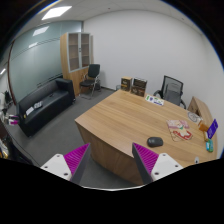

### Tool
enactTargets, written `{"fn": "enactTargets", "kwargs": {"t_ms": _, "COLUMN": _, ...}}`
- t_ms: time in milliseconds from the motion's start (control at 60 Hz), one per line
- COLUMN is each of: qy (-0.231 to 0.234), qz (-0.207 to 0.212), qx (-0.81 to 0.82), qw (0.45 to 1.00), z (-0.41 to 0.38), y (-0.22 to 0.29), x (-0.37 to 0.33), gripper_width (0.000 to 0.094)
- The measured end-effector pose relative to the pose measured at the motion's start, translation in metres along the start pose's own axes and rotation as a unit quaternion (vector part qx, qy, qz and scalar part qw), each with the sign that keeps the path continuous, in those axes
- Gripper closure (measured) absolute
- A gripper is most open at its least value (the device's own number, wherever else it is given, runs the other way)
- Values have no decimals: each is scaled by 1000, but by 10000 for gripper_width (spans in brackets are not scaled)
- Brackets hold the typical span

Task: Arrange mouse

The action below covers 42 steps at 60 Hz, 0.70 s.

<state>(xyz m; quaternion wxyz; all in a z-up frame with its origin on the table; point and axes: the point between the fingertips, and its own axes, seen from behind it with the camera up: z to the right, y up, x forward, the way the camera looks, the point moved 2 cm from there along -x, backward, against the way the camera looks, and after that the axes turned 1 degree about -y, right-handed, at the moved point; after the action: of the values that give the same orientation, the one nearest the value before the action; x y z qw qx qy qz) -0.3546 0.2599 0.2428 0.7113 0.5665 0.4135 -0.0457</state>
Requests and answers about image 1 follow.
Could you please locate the wooden office desk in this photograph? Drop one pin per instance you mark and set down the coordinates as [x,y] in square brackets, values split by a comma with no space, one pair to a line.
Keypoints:
[118,121]

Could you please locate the illustrated pink mouse pad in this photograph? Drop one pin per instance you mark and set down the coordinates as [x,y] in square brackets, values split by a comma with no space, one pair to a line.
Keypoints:
[179,130]

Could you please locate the black computer mouse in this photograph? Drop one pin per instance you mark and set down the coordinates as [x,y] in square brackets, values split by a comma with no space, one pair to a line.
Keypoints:
[154,142]

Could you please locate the teal packet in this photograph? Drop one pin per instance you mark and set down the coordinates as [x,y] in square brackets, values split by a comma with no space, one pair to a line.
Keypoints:
[209,145]

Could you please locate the large dark brown box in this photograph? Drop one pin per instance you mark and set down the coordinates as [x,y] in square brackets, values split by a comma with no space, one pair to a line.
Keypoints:
[139,87]

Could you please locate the purple standing sign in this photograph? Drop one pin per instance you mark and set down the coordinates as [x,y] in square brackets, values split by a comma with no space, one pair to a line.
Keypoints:
[212,129]

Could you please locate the small brown box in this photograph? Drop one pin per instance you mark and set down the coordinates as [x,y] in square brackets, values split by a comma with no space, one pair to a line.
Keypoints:
[126,83]

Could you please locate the black leather sofa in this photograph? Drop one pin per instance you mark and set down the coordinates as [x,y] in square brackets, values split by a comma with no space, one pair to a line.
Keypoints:
[45,103]

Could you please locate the black mesh office chair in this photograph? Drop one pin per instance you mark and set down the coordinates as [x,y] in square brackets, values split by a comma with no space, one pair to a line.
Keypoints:
[172,91]

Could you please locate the black visitor chair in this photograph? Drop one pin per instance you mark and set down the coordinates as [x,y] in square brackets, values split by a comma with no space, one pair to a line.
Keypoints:
[90,80]

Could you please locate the white round desk grommet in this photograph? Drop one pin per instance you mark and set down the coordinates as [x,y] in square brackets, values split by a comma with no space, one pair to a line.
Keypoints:
[196,160]

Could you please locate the wooden glass-door cabinet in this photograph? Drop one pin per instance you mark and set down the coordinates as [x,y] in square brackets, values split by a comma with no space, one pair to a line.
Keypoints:
[75,52]

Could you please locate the ceiling light panel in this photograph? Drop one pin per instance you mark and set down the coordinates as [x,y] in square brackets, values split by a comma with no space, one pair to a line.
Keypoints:
[56,12]

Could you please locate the orange box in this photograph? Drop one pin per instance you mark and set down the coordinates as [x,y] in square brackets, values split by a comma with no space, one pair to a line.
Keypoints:
[203,127]

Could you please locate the wooden side return desk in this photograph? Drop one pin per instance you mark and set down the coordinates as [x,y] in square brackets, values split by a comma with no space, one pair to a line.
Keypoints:
[200,108]

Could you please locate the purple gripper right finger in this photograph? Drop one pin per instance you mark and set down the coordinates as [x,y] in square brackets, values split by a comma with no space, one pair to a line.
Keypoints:
[153,166]

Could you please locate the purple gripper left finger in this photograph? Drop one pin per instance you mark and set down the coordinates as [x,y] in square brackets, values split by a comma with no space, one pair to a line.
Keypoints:
[70,166]

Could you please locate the white green leaflet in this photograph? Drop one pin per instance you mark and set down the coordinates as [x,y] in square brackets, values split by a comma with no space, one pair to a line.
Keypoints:
[154,100]

